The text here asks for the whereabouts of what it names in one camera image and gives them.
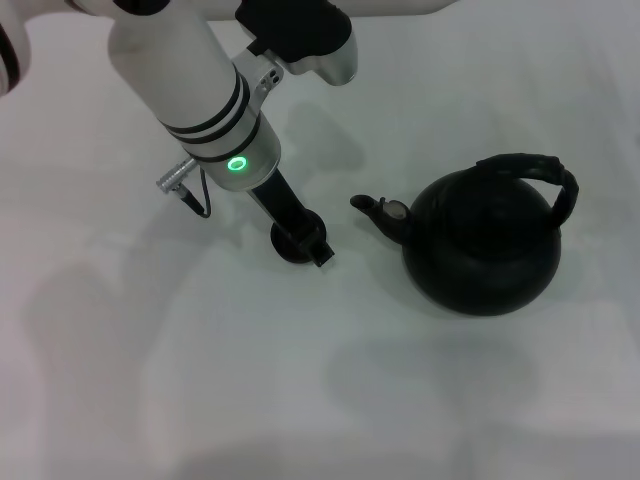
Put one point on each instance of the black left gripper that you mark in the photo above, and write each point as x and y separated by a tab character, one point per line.
280	205

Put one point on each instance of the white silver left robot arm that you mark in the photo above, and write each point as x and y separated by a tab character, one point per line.
190	85

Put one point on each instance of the small dark teacup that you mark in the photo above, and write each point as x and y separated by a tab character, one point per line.
286	251

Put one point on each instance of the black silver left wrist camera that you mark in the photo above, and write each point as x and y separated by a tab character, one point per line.
320	55

